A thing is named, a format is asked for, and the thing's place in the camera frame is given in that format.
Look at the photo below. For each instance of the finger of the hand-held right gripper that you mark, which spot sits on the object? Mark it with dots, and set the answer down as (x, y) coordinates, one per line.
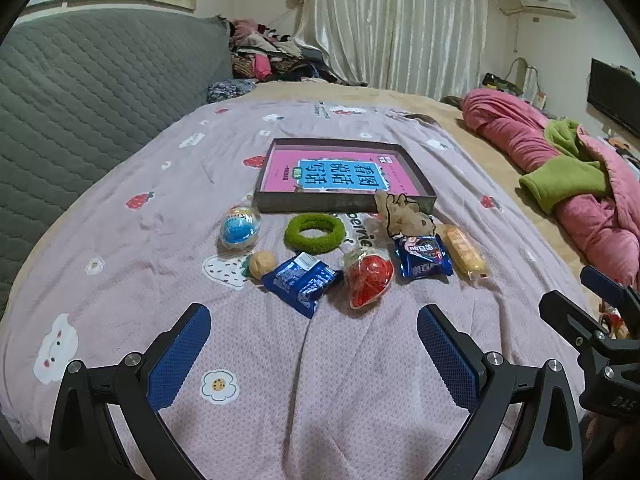
(570, 316)
(602, 280)

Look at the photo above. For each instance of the black television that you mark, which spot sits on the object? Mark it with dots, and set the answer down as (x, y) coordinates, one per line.
(612, 95)

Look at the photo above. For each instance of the red ball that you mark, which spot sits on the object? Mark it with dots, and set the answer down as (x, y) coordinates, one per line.
(367, 277)

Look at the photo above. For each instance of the dark blue patterned cloth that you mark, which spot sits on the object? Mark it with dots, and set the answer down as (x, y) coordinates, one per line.
(230, 90)

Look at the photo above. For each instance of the pink quilt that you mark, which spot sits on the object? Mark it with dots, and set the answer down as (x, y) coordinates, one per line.
(505, 120)

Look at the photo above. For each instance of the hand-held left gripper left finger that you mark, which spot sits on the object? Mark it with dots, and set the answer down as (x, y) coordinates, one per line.
(177, 355)

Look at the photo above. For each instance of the arched table mirror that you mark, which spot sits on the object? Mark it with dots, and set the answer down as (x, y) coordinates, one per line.
(529, 77)

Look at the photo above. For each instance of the red snack packet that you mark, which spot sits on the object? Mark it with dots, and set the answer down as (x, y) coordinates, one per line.
(614, 322)

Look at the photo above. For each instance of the dark bag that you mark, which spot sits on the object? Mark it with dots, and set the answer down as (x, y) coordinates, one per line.
(497, 81)

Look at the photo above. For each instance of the white air conditioner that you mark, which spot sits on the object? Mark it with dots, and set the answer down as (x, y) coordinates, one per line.
(547, 1)

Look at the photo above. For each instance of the pile of clothes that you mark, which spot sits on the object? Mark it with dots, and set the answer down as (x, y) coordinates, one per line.
(270, 55)

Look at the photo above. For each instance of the green fleece blanket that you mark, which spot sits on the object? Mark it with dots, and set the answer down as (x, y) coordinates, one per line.
(560, 180)

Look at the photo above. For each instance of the pink and blue book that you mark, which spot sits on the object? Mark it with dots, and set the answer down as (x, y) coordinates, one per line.
(345, 175)

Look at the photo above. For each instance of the dark cardboard box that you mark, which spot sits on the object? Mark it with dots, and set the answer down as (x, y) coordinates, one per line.
(310, 206)

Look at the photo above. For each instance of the small tan ball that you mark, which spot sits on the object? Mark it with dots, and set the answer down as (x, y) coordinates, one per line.
(262, 265)

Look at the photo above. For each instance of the beige scrunchie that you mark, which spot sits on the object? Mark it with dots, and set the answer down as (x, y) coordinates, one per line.
(405, 217)

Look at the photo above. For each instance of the blue capsule toy ball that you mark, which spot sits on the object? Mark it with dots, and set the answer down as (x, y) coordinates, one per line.
(240, 227)

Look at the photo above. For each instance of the person's right hand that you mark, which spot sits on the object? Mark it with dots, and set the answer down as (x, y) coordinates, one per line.
(622, 437)

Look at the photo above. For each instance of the pink printed blanket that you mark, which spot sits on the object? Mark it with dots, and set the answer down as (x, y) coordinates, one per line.
(150, 260)

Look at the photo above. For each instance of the blue and purple cookie packet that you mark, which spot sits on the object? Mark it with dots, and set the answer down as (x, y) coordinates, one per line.
(422, 257)

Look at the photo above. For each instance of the grey quilted headboard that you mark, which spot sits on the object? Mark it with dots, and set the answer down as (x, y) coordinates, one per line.
(75, 100)

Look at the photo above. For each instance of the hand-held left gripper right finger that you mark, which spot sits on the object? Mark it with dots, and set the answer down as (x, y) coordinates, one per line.
(447, 355)

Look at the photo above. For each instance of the yellow wafer snack packet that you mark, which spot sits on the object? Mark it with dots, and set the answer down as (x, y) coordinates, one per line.
(462, 250)

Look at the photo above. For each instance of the white curtain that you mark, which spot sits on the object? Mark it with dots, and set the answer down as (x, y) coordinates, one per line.
(400, 25)

